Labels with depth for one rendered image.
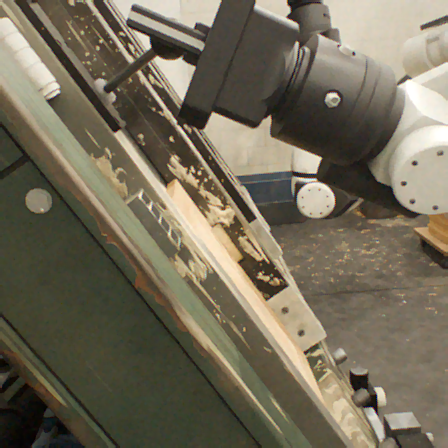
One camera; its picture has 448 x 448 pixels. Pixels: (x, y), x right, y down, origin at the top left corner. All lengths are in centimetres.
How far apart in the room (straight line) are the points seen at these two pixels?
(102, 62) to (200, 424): 67
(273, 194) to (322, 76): 470
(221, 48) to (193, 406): 26
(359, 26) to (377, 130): 579
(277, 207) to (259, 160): 108
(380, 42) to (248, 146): 172
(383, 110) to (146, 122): 56
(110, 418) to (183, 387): 5
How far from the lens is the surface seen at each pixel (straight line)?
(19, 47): 56
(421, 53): 95
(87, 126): 59
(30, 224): 35
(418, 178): 45
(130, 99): 94
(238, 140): 606
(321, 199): 116
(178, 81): 461
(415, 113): 46
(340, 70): 44
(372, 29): 627
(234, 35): 44
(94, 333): 37
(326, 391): 97
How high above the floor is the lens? 141
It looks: 14 degrees down
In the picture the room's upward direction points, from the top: 4 degrees counter-clockwise
